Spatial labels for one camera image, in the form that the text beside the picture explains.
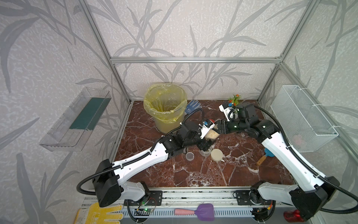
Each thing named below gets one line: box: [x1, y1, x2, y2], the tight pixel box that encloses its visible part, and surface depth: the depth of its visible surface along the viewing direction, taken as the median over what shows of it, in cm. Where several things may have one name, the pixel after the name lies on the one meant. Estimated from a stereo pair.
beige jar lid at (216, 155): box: [210, 148, 224, 162], surface depth 91 cm
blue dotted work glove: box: [184, 99, 202, 115], surface depth 121 cm
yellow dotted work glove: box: [74, 202, 124, 224], surface depth 70 cm
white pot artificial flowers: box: [227, 94, 242, 106], surface depth 101 cm
